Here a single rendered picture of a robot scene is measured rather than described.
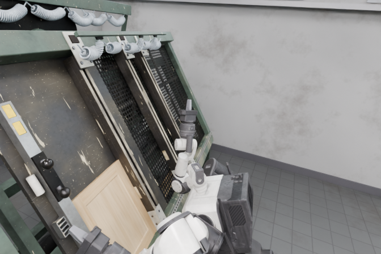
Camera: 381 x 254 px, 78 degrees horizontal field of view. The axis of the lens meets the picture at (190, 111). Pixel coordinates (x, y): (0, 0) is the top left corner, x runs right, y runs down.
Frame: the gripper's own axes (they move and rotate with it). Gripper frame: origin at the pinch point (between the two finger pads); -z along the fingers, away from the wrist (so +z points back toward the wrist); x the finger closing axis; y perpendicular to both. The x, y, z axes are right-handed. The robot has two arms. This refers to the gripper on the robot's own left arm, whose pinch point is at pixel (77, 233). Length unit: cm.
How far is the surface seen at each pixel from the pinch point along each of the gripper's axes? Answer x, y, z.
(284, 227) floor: 74, 183, 160
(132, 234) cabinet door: 34, 36, 17
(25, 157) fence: 0.9, 11.3, -33.9
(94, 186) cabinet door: 15.8, 31.2, -11.1
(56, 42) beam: -27, 46, -63
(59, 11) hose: -18, 102, -112
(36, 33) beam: -30, 37, -67
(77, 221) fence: 16.9, 13.8, -5.5
